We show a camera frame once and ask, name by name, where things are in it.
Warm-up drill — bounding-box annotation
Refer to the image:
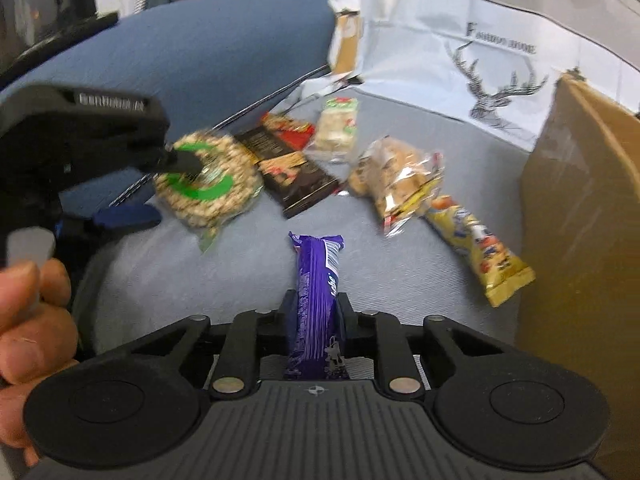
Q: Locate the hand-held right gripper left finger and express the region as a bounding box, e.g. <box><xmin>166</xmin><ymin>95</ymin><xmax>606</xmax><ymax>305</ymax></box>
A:
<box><xmin>87</xmin><ymin>289</ymin><xmax>301</xmax><ymax>397</ymax></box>

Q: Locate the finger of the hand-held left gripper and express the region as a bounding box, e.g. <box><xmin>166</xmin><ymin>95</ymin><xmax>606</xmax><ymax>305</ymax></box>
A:
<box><xmin>57</xmin><ymin>205</ymin><xmax>163</xmax><ymax>242</ymax></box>
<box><xmin>151</xmin><ymin>141</ymin><xmax>205</xmax><ymax>178</ymax></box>

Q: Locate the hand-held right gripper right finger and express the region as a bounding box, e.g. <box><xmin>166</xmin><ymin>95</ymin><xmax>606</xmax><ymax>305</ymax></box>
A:
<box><xmin>336</xmin><ymin>291</ymin><xmax>531</xmax><ymax>397</ymax></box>

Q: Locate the purple snack bar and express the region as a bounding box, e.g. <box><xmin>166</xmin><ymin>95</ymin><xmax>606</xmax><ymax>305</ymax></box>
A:
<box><xmin>285</xmin><ymin>232</ymin><xmax>351</xmax><ymax>381</ymax></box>

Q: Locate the round rice cracker green label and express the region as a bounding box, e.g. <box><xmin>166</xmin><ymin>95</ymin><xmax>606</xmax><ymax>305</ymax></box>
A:
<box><xmin>152</xmin><ymin>130</ymin><xmax>266</xmax><ymax>253</ymax></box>

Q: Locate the black chocolate packet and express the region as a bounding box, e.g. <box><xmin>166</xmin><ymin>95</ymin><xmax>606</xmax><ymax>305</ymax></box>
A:
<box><xmin>257</xmin><ymin>151</ymin><xmax>343</xmax><ymax>219</ymax></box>
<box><xmin>234</xmin><ymin>127</ymin><xmax>296</xmax><ymax>165</ymax></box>

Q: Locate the yellow snack packet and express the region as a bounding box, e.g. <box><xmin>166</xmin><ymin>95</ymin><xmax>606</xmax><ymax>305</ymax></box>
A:
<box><xmin>422</xmin><ymin>195</ymin><xmax>537</xmax><ymax>308</ymax></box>

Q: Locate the clear bag of cookies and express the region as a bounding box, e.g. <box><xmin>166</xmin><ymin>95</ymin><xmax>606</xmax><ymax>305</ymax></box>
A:
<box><xmin>347</xmin><ymin>135</ymin><xmax>446</xmax><ymax>238</ymax></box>

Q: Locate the cardboard box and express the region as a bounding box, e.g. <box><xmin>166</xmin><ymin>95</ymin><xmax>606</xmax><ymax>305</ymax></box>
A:
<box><xmin>514</xmin><ymin>71</ymin><xmax>640</xmax><ymax>480</ymax></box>

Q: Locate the person's left hand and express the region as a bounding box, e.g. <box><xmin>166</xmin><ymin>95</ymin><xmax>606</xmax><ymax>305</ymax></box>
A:
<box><xmin>0</xmin><ymin>257</ymin><xmax>81</xmax><ymax>466</ymax></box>

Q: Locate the blue sofa cushion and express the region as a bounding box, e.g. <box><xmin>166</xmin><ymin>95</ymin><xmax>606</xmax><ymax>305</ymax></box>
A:
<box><xmin>0</xmin><ymin>0</ymin><xmax>336</xmax><ymax>221</ymax></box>

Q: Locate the small red yellow packet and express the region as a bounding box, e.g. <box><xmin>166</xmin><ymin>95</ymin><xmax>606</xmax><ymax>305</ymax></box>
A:
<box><xmin>260</xmin><ymin>112</ymin><xmax>317</xmax><ymax>152</ymax></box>

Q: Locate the white green cracker packet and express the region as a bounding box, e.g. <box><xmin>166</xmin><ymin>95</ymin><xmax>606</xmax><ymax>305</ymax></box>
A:
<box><xmin>305</xmin><ymin>97</ymin><xmax>361</xmax><ymax>165</ymax></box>

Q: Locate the deer printed sofa cover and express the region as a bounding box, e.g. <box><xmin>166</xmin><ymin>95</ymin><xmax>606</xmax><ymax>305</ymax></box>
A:
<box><xmin>325</xmin><ymin>0</ymin><xmax>640</xmax><ymax>153</ymax></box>

